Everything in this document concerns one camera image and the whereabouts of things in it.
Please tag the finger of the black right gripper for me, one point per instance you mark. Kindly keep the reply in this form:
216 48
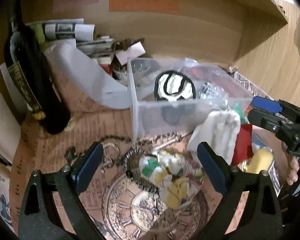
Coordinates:
281 107
266 120

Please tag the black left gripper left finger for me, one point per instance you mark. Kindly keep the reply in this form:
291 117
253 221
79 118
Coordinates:
39 218

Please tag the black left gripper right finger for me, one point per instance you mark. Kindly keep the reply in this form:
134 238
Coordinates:
261 217

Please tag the yellow green sponge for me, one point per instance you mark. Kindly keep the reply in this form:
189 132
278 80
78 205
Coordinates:
262 159

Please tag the white cloth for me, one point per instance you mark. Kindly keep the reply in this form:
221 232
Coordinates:
219 130

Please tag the black and white fabric cap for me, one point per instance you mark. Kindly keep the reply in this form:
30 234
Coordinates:
172 86

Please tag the person's right hand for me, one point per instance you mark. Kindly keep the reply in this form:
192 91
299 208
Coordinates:
293 166

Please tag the green cloth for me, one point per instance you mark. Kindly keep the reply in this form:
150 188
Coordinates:
238 109

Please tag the red cloth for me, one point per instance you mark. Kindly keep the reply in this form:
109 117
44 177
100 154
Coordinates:
243 148

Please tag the vintage clock print mat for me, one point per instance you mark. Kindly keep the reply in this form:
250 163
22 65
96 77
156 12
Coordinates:
51 208

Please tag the clear plastic storage box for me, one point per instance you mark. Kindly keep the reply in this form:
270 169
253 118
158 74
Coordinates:
215 90

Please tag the small white box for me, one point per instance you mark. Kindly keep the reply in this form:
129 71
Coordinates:
135 50

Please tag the dark wine bottle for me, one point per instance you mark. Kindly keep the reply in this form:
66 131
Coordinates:
29 70

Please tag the stack of magazines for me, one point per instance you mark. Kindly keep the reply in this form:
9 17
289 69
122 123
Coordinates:
103 45

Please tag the orange sticky note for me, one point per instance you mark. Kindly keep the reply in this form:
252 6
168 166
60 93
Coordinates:
159 6

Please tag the rolled newspaper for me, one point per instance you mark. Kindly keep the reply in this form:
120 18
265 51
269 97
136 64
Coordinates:
51 30

